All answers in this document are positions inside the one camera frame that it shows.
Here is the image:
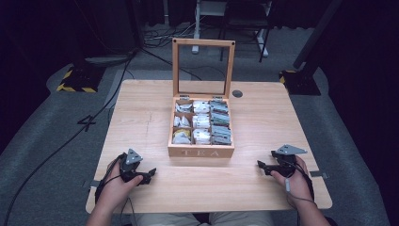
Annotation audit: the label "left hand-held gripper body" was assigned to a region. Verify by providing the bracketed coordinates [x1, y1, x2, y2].
[119, 148, 149, 184]

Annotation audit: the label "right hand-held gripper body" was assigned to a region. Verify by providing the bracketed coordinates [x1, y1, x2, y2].
[271, 144, 309, 178]

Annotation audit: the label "person's right hand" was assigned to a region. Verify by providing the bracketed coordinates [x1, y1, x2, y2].
[271, 155, 314, 210]

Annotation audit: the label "person's left hand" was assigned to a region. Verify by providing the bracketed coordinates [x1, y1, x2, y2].
[95, 159, 144, 215]

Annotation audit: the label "grey tape strip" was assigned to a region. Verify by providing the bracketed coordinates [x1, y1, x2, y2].
[310, 170, 329, 180]
[83, 179, 102, 189]

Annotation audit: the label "yellow and white tea sachets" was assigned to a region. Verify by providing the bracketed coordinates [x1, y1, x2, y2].
[171, 128, 192, 145]

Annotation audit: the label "stack of grey-green tea packets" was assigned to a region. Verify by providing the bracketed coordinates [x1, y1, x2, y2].
[210, 112, 231, 126]
[211, 124, 233, 146]
[209, 99, 230, 114]

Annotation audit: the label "wooden tea box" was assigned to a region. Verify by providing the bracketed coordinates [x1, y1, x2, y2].
[168, 38, 236, 159]

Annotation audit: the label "person's beige pants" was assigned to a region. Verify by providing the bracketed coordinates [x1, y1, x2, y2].
[130, 211, 276, 226]

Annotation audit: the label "loose white tea sachets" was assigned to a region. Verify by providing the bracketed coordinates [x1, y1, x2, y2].
[174, 101, 194, 114]
[173, 115, 192, 128]

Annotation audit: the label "stack of white tea packets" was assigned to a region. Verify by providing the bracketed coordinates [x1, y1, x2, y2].
[191, 113, 211, 129]
[192, 100, 211, 114]
[192, 128, 212, 146]

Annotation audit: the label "yellow-black striped stand base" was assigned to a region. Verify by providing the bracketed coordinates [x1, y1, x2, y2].
[279, 69, 322, 96]
[56, 64, 106, 94]

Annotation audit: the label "slanted black stand pole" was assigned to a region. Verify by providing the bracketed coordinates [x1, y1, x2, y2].
[293, 0, 343, 71]

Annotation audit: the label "white desk leg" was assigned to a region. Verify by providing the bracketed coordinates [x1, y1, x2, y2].
[191, 0, 228, 55]

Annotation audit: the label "right gripper cable grey plug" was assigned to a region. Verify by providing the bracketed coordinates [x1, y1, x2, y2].
[283, 158, 315, 226]

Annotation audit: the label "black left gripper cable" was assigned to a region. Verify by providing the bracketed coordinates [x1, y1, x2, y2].
[94, 153, 137, 226]

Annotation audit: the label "long black floor cable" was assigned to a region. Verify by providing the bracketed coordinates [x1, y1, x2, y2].
[2, 50, 139, 226]

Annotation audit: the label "bundle of floor cables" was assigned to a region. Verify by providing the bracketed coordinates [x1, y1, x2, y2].
[143, 23, 197, 49]

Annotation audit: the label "black metal frame stand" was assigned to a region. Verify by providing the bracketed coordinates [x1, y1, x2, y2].
[218, 0, 273, 63]

